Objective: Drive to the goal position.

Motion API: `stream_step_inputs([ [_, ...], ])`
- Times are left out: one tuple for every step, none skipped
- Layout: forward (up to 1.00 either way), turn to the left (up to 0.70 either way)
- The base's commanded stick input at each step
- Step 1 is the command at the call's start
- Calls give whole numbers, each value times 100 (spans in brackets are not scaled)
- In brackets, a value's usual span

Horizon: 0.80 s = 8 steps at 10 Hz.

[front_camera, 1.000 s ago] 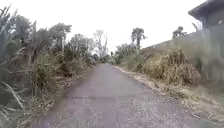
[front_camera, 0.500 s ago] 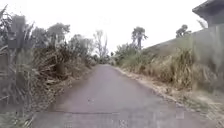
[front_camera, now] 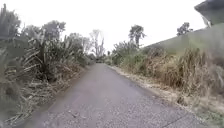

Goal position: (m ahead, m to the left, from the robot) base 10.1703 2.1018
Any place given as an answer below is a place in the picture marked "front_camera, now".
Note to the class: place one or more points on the bare pale tree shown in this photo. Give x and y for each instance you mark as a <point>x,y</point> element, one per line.
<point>97,43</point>

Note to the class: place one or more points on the tall dark tree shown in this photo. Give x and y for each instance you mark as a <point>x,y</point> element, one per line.
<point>136,33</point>

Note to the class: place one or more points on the grey asphalt road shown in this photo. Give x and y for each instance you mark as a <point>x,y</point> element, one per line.
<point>106,103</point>

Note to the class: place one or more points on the dry grass verge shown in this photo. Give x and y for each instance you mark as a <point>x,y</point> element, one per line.
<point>173,90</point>

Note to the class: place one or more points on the tall dry cane thicket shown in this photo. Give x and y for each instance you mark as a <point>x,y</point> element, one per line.
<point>36,63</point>

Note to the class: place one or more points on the grassy embankment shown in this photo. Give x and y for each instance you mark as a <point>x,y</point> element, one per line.
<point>196,41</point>

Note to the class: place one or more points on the building with blue roof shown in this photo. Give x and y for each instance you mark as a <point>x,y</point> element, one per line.
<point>211,11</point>

